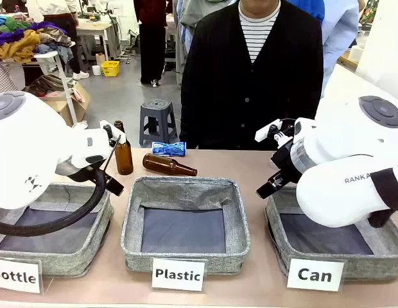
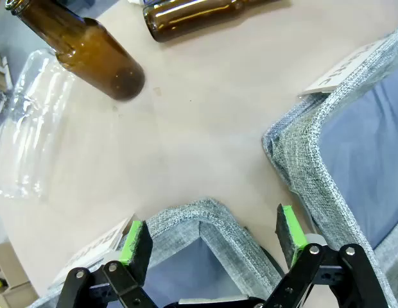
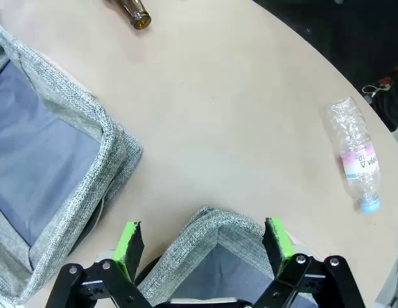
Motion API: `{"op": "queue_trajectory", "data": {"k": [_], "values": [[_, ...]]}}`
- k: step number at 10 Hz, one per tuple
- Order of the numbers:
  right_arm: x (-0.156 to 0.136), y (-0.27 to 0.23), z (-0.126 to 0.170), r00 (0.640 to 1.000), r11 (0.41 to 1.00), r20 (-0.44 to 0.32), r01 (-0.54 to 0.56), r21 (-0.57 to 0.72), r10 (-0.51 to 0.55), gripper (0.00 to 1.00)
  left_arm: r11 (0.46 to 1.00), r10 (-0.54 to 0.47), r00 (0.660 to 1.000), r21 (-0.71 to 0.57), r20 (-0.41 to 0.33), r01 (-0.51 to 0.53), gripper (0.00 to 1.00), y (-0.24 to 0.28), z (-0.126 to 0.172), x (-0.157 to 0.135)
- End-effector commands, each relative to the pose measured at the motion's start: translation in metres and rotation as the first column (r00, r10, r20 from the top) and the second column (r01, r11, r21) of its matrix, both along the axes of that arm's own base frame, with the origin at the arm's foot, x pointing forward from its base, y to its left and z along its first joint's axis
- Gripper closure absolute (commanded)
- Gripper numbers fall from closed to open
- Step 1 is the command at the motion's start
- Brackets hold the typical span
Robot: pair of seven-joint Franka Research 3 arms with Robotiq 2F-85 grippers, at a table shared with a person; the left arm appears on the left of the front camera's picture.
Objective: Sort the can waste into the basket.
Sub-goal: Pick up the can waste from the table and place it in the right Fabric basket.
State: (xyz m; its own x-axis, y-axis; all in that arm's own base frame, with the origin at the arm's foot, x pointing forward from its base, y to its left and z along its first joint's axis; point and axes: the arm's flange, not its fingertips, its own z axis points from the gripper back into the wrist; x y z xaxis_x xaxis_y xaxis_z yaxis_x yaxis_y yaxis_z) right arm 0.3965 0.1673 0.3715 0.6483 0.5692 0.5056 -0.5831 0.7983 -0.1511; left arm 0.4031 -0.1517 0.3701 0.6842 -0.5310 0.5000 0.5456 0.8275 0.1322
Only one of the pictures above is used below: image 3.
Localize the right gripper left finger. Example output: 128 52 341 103
46 220 154 308

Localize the clear crushed plastic bottle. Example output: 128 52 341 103
325 96 383 214

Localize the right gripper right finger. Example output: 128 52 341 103
252 217 367 308

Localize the grey fabric bin middle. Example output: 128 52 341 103
0 19 144 305

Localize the brown glass bottle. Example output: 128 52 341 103
105 0 152 31

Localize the grey fabric basket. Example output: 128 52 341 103
136 206 315 308

